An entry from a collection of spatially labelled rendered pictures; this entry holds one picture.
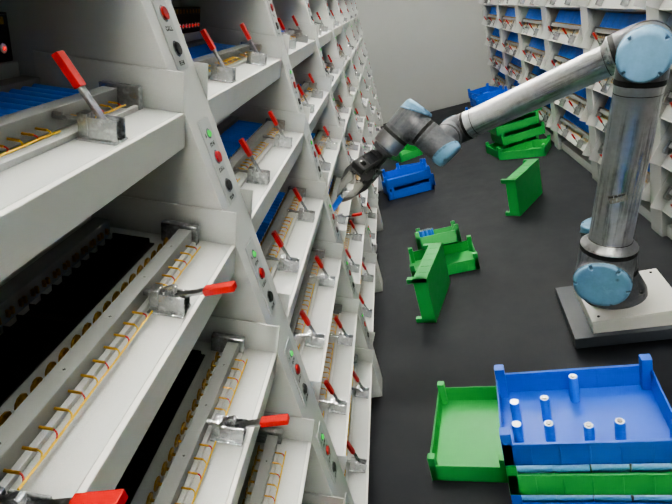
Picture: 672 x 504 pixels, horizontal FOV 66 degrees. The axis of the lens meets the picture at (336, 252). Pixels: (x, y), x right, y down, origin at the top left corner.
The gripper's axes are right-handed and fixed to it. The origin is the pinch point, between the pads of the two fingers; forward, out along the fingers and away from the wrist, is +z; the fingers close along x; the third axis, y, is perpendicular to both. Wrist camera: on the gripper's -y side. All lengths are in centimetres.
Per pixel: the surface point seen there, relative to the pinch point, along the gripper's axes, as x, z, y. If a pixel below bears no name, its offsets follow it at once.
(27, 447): -24, 0, -132
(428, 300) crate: -44, 14, 37
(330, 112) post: 34, -13, 38
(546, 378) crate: -70, -12, -44
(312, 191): 1.6, -0.8, -24.5
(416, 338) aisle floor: -51, 27, 32
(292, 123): 15.5, -12.0, -31.3
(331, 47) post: 74, -30, 95
